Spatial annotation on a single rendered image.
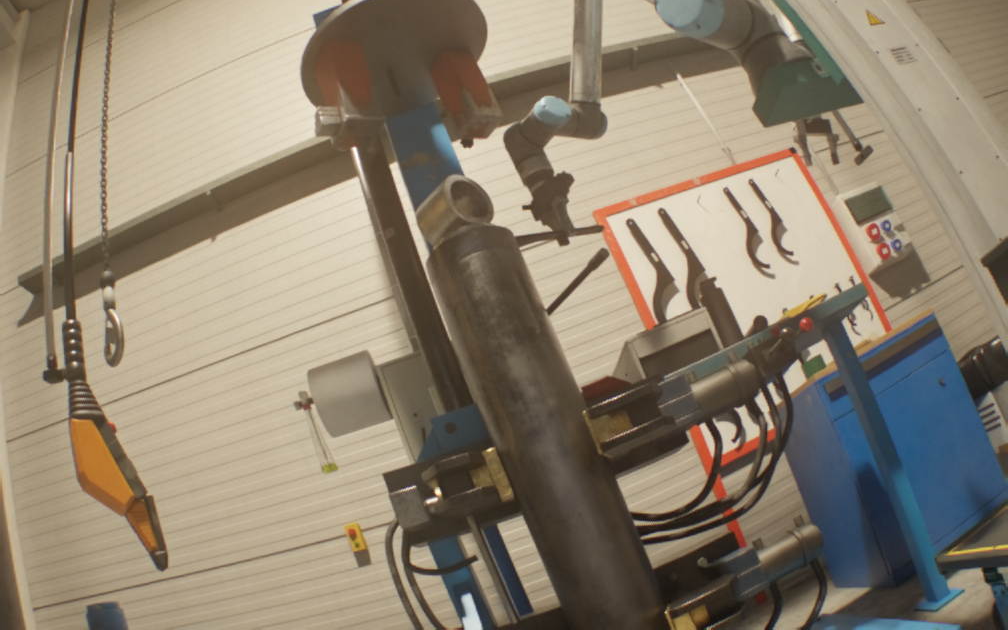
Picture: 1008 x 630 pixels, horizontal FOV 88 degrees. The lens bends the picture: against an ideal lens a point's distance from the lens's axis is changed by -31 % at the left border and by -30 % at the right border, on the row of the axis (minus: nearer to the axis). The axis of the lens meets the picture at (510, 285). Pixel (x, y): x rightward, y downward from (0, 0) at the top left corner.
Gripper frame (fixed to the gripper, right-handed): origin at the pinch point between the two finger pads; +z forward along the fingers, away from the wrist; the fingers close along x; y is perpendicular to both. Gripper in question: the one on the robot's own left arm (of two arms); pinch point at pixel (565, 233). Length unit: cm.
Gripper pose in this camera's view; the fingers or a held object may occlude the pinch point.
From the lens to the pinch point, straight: 183.3
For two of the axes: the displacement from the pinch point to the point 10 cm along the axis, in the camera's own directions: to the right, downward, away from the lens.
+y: -8.7, 1.5, -4.7
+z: 3.5, 8.6, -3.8
